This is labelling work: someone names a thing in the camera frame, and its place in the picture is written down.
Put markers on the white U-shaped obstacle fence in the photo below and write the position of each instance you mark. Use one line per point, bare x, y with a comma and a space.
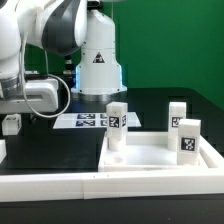
66, 186

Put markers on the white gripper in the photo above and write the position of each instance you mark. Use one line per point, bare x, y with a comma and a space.
41, 94

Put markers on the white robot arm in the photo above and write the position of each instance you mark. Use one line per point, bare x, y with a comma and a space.
60, 27

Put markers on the white square tabletop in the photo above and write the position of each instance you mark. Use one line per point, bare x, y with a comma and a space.
144, 151

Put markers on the white marker sheet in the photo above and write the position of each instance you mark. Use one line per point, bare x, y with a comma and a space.
81, 120

